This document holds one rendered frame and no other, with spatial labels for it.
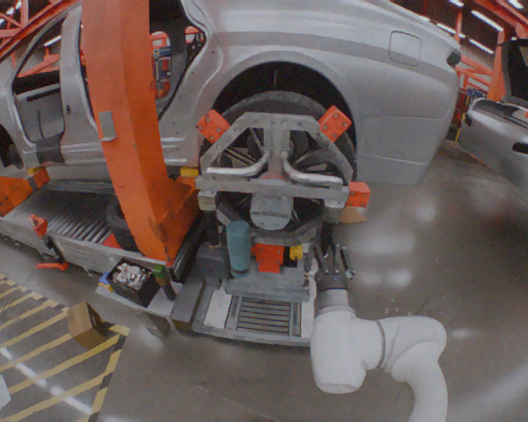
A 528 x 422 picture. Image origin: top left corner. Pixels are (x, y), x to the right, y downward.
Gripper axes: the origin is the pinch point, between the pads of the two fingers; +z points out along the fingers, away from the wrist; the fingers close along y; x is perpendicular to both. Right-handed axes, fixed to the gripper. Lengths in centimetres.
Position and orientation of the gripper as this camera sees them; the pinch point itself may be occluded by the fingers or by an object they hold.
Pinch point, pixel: (325, 238)
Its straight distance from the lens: 65.5
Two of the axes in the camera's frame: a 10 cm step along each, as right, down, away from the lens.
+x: 0.3, -8.1, -5.8
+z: 1.2, -5.7, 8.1
